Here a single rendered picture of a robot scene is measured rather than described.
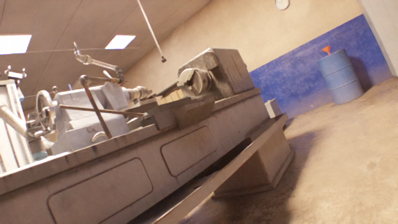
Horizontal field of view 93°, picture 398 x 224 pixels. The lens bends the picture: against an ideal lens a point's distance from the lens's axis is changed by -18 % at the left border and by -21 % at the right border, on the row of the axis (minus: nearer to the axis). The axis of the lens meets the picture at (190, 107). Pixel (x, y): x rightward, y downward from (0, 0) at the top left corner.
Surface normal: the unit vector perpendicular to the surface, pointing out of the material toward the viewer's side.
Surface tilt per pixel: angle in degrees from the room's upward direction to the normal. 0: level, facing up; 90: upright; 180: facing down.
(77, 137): 90
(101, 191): 90
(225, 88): 90
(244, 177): 90
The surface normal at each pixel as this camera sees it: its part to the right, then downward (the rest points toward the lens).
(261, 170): -0.58, 0.19
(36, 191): 0.70, -0.36
